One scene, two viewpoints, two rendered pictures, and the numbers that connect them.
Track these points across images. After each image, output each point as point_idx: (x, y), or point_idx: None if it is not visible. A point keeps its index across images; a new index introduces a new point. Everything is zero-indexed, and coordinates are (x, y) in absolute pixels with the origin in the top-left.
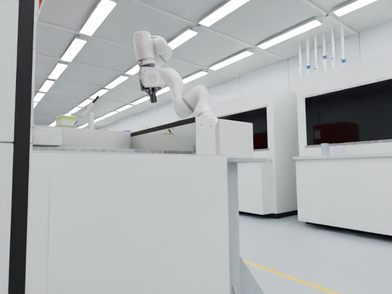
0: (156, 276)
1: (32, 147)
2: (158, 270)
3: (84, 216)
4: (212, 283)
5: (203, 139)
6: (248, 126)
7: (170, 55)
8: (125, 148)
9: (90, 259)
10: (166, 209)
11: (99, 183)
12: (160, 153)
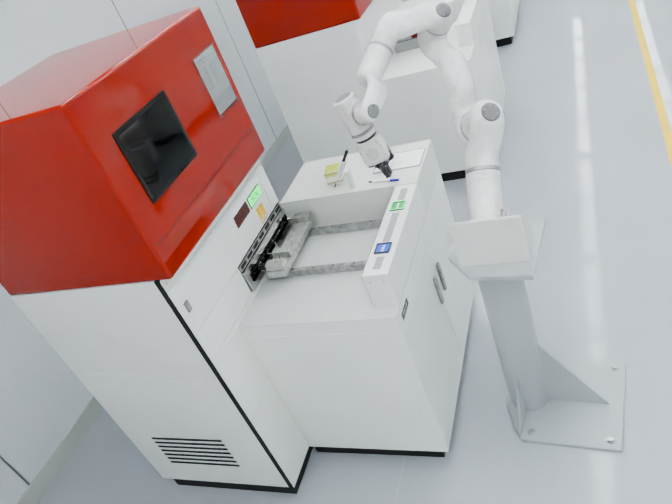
0: (349, 388)
1: None
2: (349, 385)
3: (286, 355)
4: (406, 400)
5: (377, 294)
6: (511, 222)
7: (445, 25)
8: None
9: (299, 373)
10: (342, 355)
11: (285, 340)
12: None
